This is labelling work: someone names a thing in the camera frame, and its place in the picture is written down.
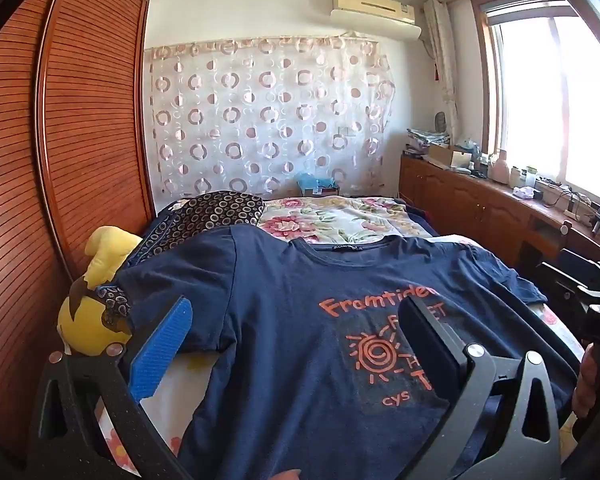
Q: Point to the dark patterned folded quilt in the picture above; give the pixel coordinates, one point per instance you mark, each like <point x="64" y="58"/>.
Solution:
<point x="189" y="217"/>

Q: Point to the yellow plush toy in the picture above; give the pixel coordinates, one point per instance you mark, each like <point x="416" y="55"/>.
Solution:
<point x="83" y="324"/>

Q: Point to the white wall air conditioner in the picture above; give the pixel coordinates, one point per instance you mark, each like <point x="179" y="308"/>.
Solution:
<point x="382" y="18"/>

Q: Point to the stack of papers on cabinet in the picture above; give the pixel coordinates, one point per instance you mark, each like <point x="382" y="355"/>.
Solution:
<point x="421" y="140"/>

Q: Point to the white red-flower bed sheet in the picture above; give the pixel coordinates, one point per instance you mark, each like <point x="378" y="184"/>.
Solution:
<point x="170" y="409"/>

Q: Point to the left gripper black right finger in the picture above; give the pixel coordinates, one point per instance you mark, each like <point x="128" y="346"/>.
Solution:
<point x="524" y="442"/>

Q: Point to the cardboard box on cabinet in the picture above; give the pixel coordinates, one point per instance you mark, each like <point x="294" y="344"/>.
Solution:
<point x="447" y="157"/>

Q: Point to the white plastic bottle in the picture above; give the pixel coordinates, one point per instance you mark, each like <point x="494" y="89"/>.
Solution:
<point x="499" y="170"/>

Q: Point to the beige window curtain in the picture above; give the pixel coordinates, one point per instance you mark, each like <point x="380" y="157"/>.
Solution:
<point x="443" y="45"/>

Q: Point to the wooden louvered wardrobe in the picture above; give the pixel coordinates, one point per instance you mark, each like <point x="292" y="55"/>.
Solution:
<point x="72" y="159"/>

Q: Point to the floral beige blanket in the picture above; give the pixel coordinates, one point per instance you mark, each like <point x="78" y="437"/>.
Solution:
<point x="339" y="220"/>

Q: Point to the blue box at headboard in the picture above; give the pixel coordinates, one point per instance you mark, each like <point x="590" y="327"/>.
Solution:
<point x="311" y="186"/>

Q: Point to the navy blue printed t-shirt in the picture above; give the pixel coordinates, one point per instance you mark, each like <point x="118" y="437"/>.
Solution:
<point x="313" y="372"/>

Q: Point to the sheer circle-pattern curtain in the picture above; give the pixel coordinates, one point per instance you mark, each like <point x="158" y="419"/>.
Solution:
<point x="254" y="115"/>

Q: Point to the window with wooden frame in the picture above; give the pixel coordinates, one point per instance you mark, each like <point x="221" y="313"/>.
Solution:
<point x="541" y="67"/>

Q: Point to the wooden sideboard cabinet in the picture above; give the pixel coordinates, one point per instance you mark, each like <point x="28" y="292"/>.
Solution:
<point x="522" y="233"/>

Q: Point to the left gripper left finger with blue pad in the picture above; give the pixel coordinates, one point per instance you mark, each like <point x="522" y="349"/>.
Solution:
<point x="120" y="377"/>

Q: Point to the right hand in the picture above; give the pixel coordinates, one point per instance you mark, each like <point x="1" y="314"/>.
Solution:
<point x="584" y="395"/>

